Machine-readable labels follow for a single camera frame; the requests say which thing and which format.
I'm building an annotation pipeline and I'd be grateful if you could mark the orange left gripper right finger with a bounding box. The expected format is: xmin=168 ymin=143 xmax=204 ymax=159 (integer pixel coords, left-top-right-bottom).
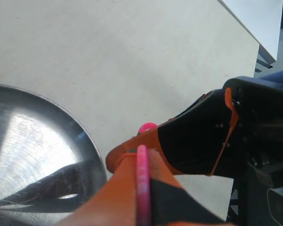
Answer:
xmin=148 ymin=149 xmax=231 ymax=226

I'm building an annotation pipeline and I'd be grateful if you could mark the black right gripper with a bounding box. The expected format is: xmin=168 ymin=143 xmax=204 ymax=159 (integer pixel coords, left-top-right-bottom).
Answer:
xmin=106 ymin=75 xmax=283 ymax=188

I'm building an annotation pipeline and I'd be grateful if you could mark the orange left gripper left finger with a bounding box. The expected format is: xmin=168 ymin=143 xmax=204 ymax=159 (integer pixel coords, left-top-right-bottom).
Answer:
xmin=58 ymin=146 xmax=142 ymax=226

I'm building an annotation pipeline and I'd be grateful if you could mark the pink flexible stick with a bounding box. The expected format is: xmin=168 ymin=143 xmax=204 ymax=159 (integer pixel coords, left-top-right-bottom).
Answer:
xmin=135 ymin=121 xmax=159 ymax=226

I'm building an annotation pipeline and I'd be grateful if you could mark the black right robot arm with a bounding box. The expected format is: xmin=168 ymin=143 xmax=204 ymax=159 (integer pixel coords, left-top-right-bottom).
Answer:
xmin=106 ymin=71 xmax=283 ymax=187

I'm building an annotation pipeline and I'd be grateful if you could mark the round metal plate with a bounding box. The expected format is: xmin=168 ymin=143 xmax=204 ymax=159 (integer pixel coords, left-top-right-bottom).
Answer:
xmin=0 ymin=84 xmax=107 ymax=226

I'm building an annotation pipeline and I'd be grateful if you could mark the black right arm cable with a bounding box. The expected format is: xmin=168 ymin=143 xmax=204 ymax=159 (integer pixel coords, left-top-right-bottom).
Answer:
xmin=266 ymin=187 xmax=283 ymax=226

